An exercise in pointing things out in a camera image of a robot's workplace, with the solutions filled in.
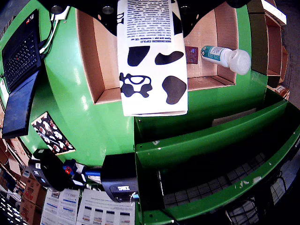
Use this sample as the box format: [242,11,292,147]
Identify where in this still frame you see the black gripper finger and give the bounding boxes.
[39,0,118,37]
[174,0,253,38]

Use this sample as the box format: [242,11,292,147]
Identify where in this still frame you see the white cow print box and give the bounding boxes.
[116,0,188,117]

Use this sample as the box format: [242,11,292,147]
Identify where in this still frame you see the holographic brown box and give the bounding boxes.
[185,46,199,64]

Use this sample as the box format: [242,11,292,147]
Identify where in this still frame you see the shallow cardboard tray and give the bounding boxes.
[75,2,240,105]

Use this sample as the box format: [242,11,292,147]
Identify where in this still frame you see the empty cardboard box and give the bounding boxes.
[249,13,289,87]

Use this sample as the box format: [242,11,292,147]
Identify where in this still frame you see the red print cardboard boxes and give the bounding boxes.
[0,138,47,225]

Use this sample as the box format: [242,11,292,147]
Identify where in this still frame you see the white adapter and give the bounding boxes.
[50,6,71,22]

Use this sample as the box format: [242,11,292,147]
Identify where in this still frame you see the white bottle teal label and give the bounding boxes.
[201,45,251,75]

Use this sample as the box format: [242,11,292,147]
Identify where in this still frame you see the black laptop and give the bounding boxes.
[1,8,45,139]

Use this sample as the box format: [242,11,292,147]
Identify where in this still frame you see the patterned printed card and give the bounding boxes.
[31,112,76,156]

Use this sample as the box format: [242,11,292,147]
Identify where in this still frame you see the green metal shelf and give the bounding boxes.
[134,89,300,225]

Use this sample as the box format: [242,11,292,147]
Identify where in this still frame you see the black round device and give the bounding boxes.
[28,149,68,192]

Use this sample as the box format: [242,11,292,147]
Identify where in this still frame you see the black printer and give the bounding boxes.
[100,153,140,203]

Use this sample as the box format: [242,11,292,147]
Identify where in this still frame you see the printed paper sheet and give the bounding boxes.
[76,188,136,225]
[41,187,80,225]

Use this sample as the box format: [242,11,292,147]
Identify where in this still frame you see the white cable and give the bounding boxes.
[38,20,59,54]

